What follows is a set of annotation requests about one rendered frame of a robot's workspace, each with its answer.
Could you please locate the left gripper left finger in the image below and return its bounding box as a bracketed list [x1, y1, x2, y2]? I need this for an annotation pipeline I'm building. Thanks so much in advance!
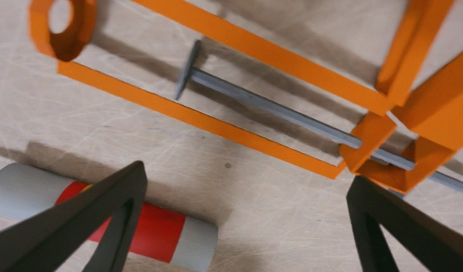
[0, 160, 148, 272]

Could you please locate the red and white cylinder with yellow stripe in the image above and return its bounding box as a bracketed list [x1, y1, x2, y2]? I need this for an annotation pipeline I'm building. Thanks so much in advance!
[0, 163, 217, 272]

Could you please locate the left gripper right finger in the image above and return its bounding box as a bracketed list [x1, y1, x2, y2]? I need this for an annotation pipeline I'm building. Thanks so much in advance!
[346, 175, 463, 272]

